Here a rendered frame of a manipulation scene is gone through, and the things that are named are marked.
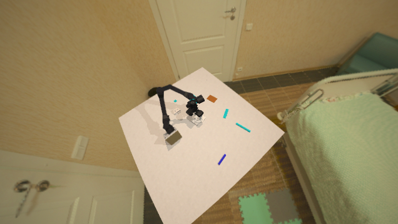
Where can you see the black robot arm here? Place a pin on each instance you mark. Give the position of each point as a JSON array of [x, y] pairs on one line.
[[160, 92]]

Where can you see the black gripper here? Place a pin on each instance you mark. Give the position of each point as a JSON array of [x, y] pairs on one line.
[[198, 112]]

